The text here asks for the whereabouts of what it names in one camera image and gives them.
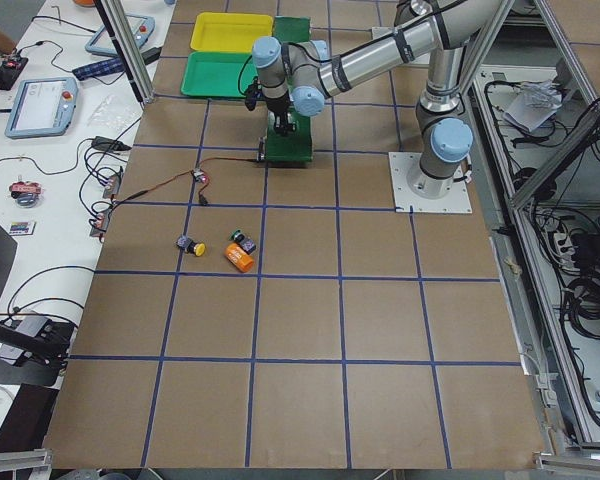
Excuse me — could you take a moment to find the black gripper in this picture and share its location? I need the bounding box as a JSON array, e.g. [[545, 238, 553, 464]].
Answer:
[[265, 97, 295, 135]]

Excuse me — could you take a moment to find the green push button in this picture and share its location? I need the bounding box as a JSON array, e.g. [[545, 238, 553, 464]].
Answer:
[[230, 229, 257, 254]]

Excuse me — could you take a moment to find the labelled orange cylinder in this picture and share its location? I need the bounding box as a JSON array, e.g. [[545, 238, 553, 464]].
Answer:
[[224, 243, 254, 273]]

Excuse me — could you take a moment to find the yellow push button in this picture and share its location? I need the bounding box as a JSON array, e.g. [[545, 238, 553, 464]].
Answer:
[[176, 235, 206, 257]]

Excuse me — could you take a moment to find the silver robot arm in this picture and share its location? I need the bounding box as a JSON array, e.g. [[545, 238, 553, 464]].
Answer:
[[243, 1, 510, 187]]

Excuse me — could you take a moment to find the green conveyor belt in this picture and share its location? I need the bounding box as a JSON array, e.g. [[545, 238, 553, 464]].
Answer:
[[259, 16, 313, 164]]

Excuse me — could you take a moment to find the green plastic tray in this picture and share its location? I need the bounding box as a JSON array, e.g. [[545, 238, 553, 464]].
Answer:
[[180, 51, 257, 99]]

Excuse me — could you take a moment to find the small controller circuit board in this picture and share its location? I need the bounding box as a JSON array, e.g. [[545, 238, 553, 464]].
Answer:
[[192, 169, 208, 183]]

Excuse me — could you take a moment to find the yellow plastic tray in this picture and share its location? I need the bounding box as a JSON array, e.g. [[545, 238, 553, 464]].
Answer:
[[190, 12, 273, 53]]

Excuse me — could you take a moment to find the black power adapter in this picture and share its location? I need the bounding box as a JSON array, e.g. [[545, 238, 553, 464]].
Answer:
[[141, 47, 162, 65]]

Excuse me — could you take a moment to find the far blue teach pendant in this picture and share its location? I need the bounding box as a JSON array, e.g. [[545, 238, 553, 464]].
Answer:
[[84, 13, 156, 57]]

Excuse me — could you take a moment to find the blue teach pendant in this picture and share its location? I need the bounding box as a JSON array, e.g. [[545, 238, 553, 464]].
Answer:
[[4, 77, 79, 139], [84, 13, 156, 57]]

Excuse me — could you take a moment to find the clear plastic bag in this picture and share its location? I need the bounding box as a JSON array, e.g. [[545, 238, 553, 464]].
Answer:
[[87, 94, 138, 130]]

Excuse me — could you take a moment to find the blue checkered pouch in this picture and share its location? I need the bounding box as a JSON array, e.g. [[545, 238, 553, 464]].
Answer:
[[72, 58, 124, 81]]

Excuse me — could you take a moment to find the near blue teach pendant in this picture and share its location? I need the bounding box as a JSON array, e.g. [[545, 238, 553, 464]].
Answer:
[[4, 77, 79, 139]]

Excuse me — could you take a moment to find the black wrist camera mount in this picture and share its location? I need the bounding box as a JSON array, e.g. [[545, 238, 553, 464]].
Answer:
[[244, 77, 262, 111]]

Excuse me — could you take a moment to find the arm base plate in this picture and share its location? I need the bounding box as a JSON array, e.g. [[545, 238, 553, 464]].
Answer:
[[388, 152, 472, 215]]

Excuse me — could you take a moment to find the aluminium frame post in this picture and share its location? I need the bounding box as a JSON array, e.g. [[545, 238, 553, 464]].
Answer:
[[94, 0, 155, 105]]

